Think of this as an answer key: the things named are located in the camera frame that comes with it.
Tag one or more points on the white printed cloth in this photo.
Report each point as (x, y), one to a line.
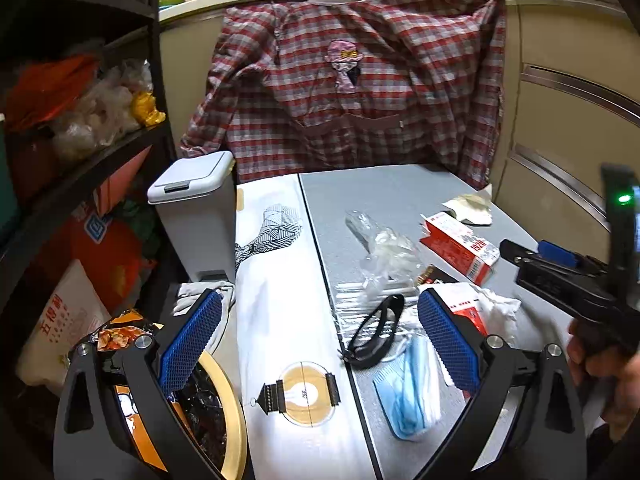
(285, 310)

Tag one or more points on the orange and black snack packet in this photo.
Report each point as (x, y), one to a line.
(117, 332)

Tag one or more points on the white tissue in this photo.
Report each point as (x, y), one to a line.
(500, 310)

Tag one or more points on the red and white carton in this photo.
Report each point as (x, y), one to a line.
(460, 250)

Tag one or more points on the round wooden-rimmed basket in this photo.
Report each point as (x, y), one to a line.
(235, 410)

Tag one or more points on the person's right hand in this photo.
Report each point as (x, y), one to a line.
(607, 385)

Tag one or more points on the red and white packet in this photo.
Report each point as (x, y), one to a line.
(470, 312)

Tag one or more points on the white rag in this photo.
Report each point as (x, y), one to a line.
(192, 297)

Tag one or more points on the brown wooden chair rail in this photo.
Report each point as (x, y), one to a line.
(585, 90)

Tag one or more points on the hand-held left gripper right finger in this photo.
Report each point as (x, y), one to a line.
(447, 345)

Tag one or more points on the bundle of white straws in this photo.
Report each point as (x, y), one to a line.
(360, 297)

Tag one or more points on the clear bag of food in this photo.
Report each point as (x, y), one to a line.
(100, 115)

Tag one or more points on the beige cabinet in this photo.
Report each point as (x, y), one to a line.
(560, 125)

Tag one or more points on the brown packet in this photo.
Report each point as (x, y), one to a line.
(435, 275)

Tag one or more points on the red plaid shirt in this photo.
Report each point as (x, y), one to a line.
(300, 85)

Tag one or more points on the white lidded trash bin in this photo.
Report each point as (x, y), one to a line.
(195, 220)

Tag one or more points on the lined paper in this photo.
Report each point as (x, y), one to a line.
(470, 207)

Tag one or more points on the orange printed bag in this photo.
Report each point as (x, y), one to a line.
(110, 250)

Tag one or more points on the blue face mask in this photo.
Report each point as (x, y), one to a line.
(405, 400)

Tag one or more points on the black shelf rack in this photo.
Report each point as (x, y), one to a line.
(100, 160)

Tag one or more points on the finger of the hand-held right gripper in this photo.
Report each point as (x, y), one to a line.
(517, 252)
(555, 251)

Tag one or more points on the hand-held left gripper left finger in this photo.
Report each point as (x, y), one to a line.
(192, 345)

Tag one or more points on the yellow crinkled packet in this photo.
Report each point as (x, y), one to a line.
(147, 107)

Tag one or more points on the black glasses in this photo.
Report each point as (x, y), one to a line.
(370, 357)

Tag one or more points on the clear plastic bag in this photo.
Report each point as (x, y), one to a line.
(385, 250)

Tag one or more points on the orange plastic bag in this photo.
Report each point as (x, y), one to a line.
(45, 90)

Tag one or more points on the white sack with red print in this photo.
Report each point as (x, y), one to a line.
(60, 320)

